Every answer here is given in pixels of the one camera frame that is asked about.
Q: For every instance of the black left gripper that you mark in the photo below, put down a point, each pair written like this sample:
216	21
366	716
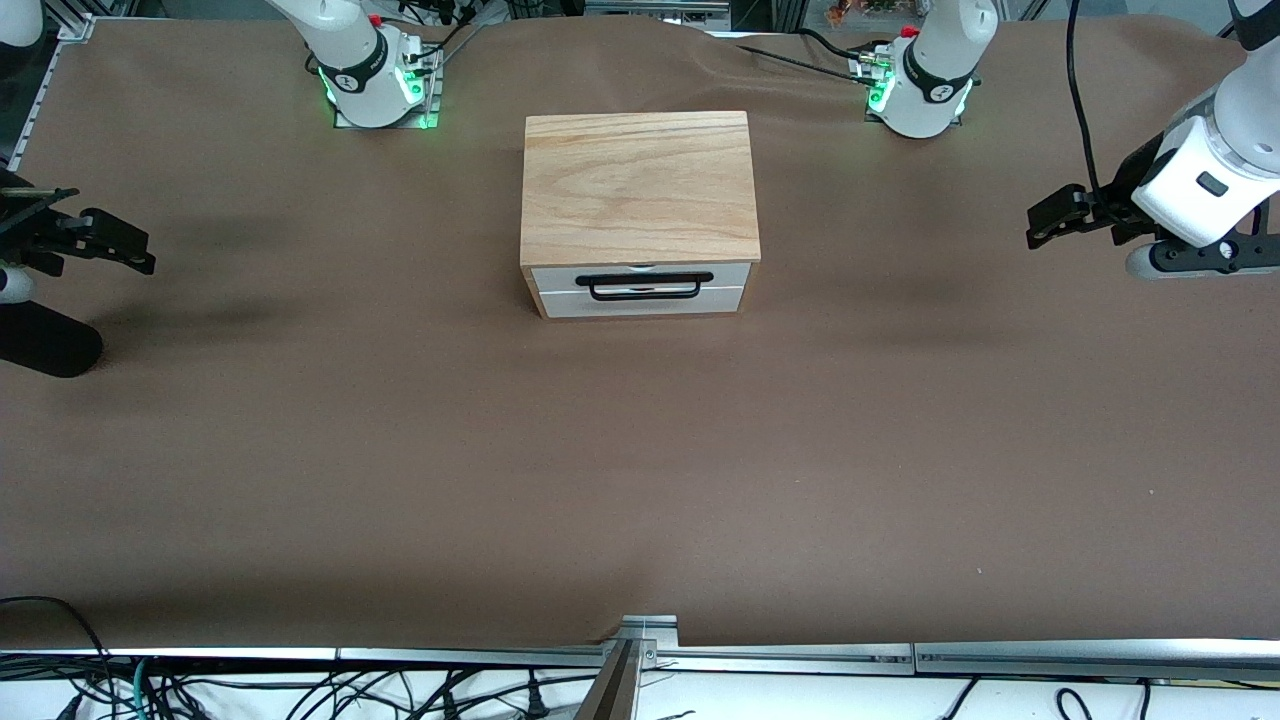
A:
1132	189

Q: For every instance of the white-fronted wooden drawer with notch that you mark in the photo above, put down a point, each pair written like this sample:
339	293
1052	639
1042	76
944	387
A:
550	277

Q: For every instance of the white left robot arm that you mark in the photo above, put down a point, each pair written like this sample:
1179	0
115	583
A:
940	60

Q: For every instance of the black cylindrical object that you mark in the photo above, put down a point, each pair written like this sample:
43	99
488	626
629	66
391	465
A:
40	345

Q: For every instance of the brown table cloth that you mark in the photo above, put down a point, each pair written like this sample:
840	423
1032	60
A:
640	480

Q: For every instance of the aluminium frame rail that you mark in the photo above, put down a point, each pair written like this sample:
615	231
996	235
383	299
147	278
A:
1100	660
1226	30
200	654
72	28
650	8
800	657

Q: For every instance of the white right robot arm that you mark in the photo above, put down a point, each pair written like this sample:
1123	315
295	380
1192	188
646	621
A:
350	50

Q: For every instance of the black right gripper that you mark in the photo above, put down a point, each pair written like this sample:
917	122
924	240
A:
42	237

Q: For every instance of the aluminium centre post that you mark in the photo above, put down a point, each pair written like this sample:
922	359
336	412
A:
640	635

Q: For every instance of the wooden drawer cabinet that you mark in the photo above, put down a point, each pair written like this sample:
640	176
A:
640	190

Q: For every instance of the plain white-fronted drawer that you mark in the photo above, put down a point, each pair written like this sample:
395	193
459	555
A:
720	302

